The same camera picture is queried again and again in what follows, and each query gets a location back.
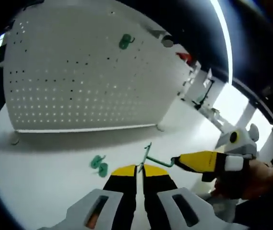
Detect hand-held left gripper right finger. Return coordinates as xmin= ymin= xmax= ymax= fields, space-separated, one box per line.
xmin=142 ymin=164 xmax=249 ymax=230

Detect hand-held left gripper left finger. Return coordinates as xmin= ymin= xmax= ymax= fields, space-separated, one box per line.
xmin=37 ymin=164 xmax=138 ymax=230

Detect white perforated mounting plate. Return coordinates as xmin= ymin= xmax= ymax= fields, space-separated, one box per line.
xmin=3 ymin=0 xmax=192 ymax=146

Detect person's right hand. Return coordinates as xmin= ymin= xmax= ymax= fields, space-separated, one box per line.
xmin=214 ymin=157 xmax=273 ymax=201

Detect red object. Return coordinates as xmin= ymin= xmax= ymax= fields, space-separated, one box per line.
xmin=176 ymin=51 xmax=192 ymax=62

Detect ceiling light strip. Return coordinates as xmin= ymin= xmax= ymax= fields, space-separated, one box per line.
xmin=209 ymin=0 xmax=234 ymax=84

